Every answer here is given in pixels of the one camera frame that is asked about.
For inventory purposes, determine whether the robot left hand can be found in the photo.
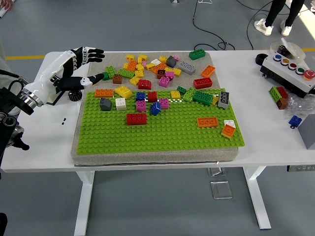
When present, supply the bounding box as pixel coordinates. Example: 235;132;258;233
23;46;108;104

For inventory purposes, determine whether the red two-by-four brick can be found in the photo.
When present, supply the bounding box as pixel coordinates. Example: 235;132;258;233
126;113;148;126
193;77;213;89

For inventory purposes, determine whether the orange two-by-four brick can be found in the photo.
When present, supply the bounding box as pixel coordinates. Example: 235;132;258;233
94;88;115;98
196;117;219;128
200;65;216;78

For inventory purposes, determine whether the lime green two-by-four brick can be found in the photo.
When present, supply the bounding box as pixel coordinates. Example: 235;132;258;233
117;68;135;79

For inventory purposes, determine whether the yellow curved brick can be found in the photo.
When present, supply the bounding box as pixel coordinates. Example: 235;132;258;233
114;85;133;99

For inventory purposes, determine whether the white two-by-two brick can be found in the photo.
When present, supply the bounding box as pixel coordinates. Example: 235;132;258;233
115;97;127;111

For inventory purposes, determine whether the red curved brick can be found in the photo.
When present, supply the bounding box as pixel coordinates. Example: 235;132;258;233
137;79;152;90

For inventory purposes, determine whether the large orange brick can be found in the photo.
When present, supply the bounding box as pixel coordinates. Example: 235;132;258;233
150;62;168;74

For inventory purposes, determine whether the magenta two-by-two brick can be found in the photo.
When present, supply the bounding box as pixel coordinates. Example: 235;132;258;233
158;76;171;88

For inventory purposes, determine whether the dark grey sloped brick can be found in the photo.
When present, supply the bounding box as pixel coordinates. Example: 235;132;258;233
165;56;178;68

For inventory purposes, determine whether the grey two-by-four brick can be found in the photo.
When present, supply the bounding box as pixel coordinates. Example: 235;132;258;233
177;60;196;75
217;90;230;109

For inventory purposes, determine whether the green studded baseplate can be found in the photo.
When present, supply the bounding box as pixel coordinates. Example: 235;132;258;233
76;88;247;155

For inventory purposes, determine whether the dark green two-by-four brick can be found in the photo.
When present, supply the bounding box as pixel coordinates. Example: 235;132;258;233
189;48;207;61
192;90;214;106

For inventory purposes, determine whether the orange and yellow brick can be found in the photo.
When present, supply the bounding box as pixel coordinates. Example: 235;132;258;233
220;124;235;138

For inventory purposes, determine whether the blue brick with keyring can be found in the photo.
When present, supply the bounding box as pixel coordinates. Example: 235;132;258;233
288;115;303;129

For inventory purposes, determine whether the black gear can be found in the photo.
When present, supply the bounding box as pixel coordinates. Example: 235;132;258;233
67;89;83;102

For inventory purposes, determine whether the white table leg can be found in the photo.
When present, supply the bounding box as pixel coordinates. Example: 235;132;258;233
73;170;95;236
242;166;272;231

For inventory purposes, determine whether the small clear plastic case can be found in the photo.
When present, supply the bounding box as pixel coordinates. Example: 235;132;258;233
207;167;223;177

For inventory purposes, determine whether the large clear plastic case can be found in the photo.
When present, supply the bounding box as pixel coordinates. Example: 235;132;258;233
210;181;233;200

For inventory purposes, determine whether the white push-button control box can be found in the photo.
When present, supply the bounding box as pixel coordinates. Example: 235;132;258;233
260;53;315;98

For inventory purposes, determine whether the clear plastic container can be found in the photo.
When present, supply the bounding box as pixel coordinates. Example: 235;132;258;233
270;37;306;62

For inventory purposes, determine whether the clear plastic bag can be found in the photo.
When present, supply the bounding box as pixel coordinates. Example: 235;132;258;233
285;94;315;118

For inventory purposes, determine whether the grey box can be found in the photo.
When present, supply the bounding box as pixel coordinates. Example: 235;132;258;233
297;113;315;150

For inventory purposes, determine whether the table height control panel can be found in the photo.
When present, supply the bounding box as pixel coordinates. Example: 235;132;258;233
286;164;315;172

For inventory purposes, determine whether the black floor cable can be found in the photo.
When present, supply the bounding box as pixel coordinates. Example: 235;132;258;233
191;0;236;52
247;0;274;51

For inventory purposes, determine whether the black ring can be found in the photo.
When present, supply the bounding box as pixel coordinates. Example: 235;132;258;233
255;53;269;66

